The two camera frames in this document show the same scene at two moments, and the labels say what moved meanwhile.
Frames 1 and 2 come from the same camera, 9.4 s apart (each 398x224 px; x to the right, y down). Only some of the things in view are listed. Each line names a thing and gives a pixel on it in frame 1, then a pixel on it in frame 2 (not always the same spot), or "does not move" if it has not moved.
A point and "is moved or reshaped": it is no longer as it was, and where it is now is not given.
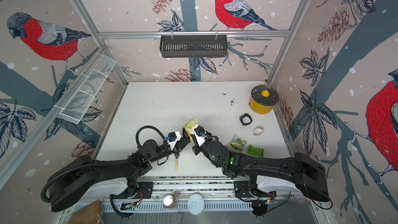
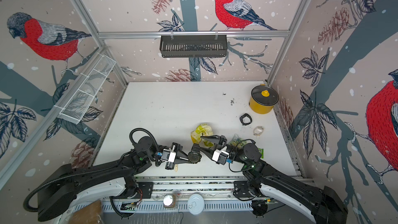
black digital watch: [245, 115] does not move
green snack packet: [237, 144] does not move
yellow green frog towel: [188, 126] is moved or reshaped
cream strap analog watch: [258, 130] does not move
